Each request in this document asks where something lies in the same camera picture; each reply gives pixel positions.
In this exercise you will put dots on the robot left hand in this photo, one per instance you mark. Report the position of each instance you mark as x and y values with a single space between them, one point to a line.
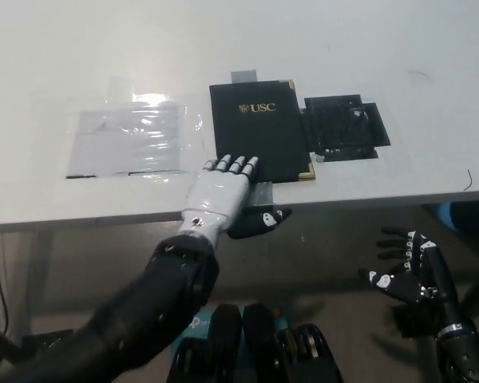
219 195

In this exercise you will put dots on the black diary with gold corners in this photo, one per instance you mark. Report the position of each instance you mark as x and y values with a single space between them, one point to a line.
259 131

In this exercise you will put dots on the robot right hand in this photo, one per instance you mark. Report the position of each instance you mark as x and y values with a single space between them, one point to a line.
411 285

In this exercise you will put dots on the blue object under desk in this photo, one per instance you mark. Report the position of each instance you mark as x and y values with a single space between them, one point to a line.
445 215

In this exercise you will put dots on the teal router box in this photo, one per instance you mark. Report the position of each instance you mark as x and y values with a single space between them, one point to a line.
197 325

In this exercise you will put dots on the grey table leg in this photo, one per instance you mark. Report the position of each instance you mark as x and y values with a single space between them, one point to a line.
36 279

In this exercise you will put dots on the grey duct tape strip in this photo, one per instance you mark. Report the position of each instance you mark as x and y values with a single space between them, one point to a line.
261 193

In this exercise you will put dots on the transparent plastic sheet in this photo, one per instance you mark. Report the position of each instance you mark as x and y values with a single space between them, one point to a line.
127 139

